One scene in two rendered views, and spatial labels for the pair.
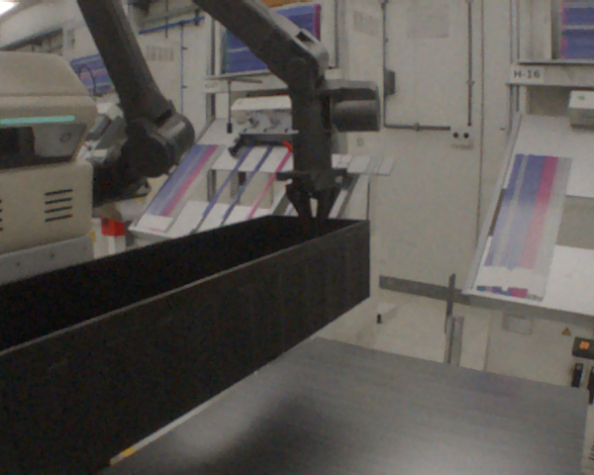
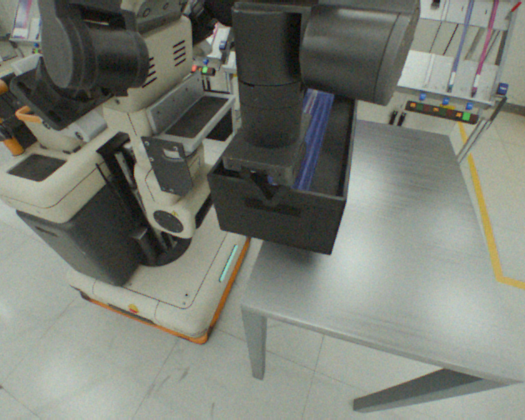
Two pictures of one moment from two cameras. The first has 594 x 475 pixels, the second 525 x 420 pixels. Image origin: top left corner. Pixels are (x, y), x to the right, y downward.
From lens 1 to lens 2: 0.35 m
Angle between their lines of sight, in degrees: 38
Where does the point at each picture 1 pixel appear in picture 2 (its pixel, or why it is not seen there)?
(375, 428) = (372, 159)
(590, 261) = (419, 58)
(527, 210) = not seen: hidden behind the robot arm
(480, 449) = (419, 166)
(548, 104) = not seen: outside the picture
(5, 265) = (167, 102)
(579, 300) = (412, 81)
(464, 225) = not seen: hidden behind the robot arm
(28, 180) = (164, 38)
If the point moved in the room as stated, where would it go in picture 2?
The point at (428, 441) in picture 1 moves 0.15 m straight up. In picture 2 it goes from (397, 163) to (420, 112)
